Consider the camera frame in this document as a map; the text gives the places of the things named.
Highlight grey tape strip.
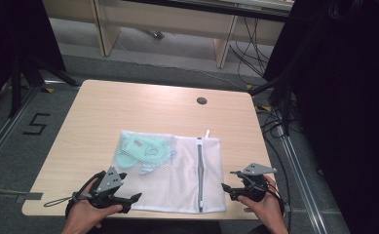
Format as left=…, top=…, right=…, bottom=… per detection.
left=14, top=191, right=44, bottom=205

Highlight mint green garment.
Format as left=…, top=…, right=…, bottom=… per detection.
left=115, top=134, right=177, bottom=176

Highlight person's left hand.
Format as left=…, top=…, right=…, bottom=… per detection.
left=66, top=179, right=124, bottom=229

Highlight metal floor rail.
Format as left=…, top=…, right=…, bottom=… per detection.
left=0, top=85, right=46, bottom=175
left=274, top=122, right=328, bottom=234

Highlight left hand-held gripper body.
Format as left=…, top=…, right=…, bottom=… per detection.
left=88, top=166, right=133, bottom=215

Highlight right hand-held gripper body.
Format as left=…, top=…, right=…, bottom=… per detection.
left=237, top=163, right=278, bottom=203

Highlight dark object on floor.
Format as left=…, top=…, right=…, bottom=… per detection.
left=137, top=28, right=166, bottom=41

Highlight black metal stand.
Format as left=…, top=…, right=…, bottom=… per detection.
left=248, top=63, right=296, bottom=137
left=7, top=51, right=82, bottom=119

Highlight black cord loop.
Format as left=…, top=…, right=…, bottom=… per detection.
left=43, top=194, right=82, bottom=208

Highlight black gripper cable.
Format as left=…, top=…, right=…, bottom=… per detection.
left=267, top=183, right=292, bottom=234

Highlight black curtain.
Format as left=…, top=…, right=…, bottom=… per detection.
left=262, top=0, right=379, bottom=234
left=0, top=0, right=67, bottom=113

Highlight black floor cable bundle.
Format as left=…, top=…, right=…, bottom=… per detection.
left=254, top=102, right=292, bottom=209

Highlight beige floor cable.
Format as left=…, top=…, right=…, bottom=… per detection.
left=0, top=185, right=26, bottom=197

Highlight person's right hand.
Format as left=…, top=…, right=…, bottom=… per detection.
left=237, top=175, right=284, bottom=227

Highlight white mesh laundry bag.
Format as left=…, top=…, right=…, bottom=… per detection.
left=111, top=129, right=227, bottom=215

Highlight black cables under desk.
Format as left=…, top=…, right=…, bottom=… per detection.
left=228, top=16, right=274, bottom=86

